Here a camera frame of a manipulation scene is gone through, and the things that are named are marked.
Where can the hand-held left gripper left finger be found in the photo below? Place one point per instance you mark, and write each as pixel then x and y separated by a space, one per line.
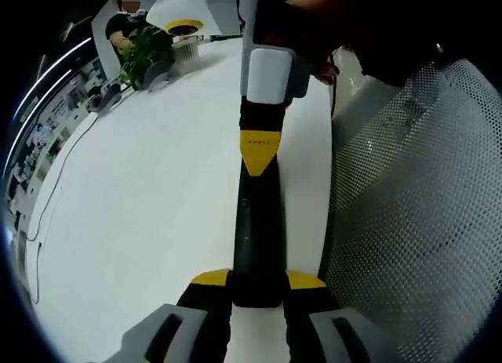
pixel 184 316

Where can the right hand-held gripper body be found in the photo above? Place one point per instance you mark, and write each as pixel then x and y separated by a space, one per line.
pixel 268 77

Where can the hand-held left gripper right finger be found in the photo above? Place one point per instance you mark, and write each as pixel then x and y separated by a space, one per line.
pixel 313 320

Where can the black remote control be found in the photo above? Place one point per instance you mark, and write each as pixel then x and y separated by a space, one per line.
pixel 259 237

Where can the white ribbed plant pot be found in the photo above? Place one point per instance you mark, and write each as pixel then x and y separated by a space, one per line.
pixel 186 51

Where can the dark grey plant pot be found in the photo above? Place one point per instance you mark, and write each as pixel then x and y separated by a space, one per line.
pixel 157 75

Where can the green leafy plant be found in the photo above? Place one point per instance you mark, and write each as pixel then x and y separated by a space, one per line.
pixel 145 51

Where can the person's dark clothing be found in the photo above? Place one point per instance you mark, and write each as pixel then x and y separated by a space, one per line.
pixel 392 26

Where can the white mesh chair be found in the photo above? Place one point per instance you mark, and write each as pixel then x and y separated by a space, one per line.
pixel 423 222

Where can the ceiling light strip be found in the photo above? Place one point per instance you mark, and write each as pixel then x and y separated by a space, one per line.
pixel 55 67
pixel 37 108

